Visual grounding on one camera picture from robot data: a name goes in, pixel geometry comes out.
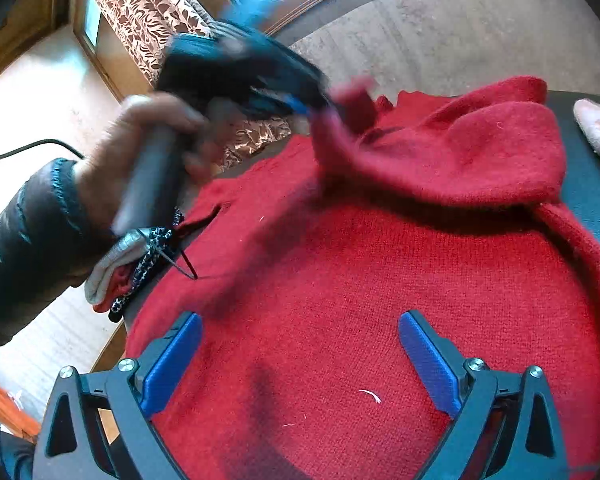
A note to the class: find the brown floral curtain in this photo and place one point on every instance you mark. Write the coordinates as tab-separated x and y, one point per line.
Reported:
145	5

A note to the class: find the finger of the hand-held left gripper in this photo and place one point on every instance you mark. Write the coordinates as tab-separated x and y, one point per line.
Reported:
297	106

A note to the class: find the person's left hand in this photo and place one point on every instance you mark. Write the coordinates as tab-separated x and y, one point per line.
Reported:
115	160

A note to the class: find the red knit sweater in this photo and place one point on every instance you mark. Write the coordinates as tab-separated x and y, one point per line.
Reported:
330	285

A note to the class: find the wooden door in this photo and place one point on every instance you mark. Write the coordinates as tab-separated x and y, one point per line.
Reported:
92	25

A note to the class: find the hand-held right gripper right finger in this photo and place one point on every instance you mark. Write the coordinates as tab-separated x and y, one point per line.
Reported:
430	365

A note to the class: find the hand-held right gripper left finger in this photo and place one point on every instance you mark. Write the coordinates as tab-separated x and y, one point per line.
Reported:
172	365

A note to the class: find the grey folded cloth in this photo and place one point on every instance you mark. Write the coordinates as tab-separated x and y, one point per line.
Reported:
115	260

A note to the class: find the person's left forearm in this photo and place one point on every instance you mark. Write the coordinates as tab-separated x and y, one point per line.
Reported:
25	250

